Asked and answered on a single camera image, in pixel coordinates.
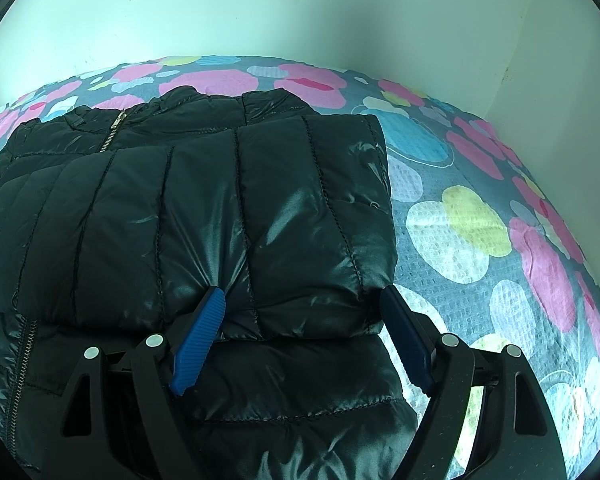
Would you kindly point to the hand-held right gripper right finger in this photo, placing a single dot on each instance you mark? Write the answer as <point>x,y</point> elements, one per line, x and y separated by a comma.
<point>405,340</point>

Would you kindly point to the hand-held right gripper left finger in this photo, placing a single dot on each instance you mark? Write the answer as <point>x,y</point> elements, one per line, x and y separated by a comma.
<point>200,340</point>

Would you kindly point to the black puffer jacket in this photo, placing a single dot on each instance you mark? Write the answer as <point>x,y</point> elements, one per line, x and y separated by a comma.
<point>260,220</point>

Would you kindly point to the floral bed sheet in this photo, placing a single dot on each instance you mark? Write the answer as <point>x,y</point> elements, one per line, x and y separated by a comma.
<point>480,230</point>

